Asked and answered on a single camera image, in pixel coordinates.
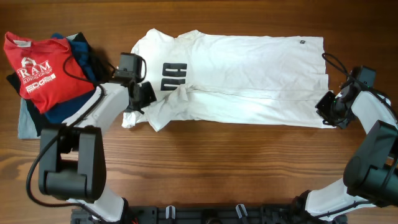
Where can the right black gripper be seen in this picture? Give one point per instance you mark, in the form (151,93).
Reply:
(321,106)

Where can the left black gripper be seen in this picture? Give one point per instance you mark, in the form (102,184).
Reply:
(148,96)

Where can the white t-shirt black print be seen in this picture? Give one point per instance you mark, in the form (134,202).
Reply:
(232,79)

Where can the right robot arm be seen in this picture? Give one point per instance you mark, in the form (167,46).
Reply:
(370,176)

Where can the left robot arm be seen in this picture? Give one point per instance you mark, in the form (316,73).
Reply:
(70,169)

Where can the black folded shirt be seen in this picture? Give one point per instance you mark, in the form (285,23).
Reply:
(54,78)

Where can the navy blue folded shirt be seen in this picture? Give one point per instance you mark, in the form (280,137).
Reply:
(93,70)

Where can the red folded printed t-shirt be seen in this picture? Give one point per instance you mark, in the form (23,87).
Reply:
(47,70)

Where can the grey folded shirt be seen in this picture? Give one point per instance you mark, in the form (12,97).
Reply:
(31,121)

